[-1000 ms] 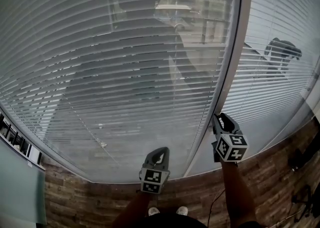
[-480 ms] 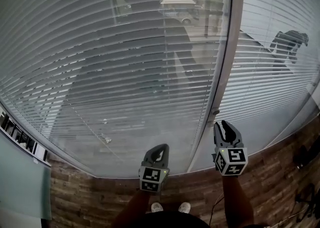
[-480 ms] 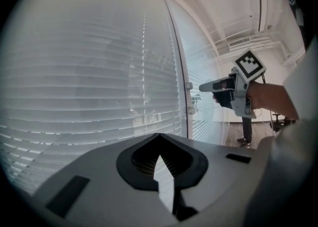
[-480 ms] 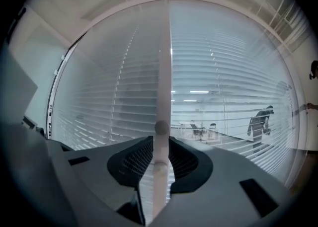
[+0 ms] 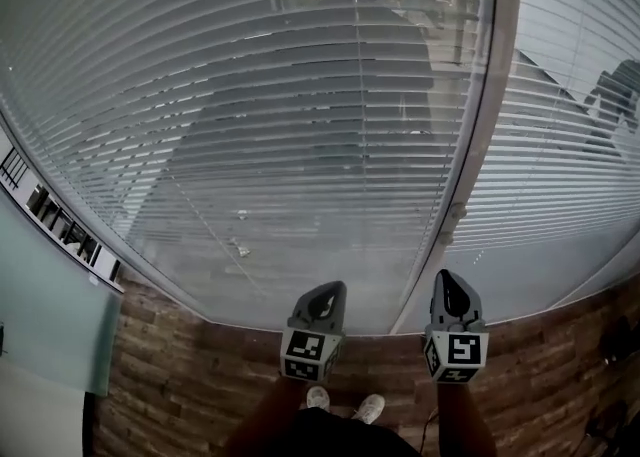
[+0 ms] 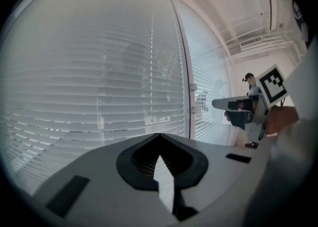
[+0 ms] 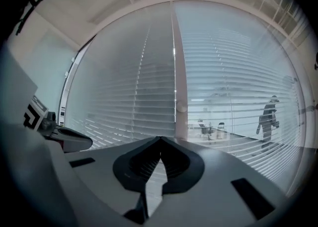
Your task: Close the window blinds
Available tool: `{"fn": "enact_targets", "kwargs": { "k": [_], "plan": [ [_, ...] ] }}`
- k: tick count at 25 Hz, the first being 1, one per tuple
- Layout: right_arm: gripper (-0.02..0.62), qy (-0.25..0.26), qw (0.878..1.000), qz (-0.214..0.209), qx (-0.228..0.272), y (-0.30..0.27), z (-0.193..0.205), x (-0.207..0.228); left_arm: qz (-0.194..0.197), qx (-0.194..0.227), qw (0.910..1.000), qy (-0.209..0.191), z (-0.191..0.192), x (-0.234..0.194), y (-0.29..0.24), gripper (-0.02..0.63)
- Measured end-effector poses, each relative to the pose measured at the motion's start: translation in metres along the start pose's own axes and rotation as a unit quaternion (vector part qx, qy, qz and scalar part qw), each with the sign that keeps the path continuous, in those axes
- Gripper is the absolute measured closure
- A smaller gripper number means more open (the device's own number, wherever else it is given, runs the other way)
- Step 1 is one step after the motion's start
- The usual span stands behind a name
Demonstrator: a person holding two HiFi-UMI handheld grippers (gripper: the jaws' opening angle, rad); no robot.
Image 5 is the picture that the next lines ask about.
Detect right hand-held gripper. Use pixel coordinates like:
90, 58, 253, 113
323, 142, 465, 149
423, 269, 490, 385

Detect white window frame post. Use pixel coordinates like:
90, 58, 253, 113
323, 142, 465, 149
389, 0, 524, 336

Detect black metal railing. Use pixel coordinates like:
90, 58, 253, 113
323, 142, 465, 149
0, 147, 124, 281

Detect person's left forearm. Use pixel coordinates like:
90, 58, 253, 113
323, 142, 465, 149
227, 375, 309, 457

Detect frosted glass door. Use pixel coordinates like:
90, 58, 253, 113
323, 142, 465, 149
0, 189, 124, 396

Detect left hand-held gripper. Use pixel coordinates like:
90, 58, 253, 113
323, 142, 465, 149
279, 281, 347, 382

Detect person's right forearm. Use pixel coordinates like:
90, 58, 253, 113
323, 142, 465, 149
437, 382, 499, 457

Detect person's black shorts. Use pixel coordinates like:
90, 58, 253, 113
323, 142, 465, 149
259, 407, 421, 457

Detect thin floor cable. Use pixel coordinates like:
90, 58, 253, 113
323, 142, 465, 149
419, 407, 441, 451

